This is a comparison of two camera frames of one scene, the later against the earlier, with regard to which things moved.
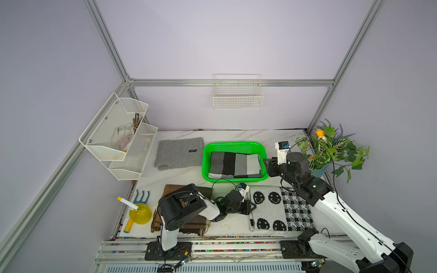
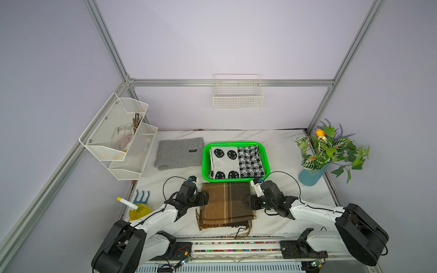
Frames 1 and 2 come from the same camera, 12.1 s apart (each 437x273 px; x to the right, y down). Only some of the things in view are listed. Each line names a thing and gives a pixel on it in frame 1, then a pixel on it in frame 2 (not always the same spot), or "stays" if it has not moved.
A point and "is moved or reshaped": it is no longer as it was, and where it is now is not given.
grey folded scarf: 179,153 stays
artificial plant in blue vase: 330,149 stays
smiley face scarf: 280,209 → 235,162
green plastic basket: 235,147 stays
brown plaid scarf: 201,225 is moved or reshaped
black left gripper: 247,210 → 202,199
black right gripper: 272,166 → 253,202
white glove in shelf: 122,136 stays
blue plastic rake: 140,201 stays
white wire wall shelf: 119,137 stays
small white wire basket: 234,91 stays
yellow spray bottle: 140,214 stays
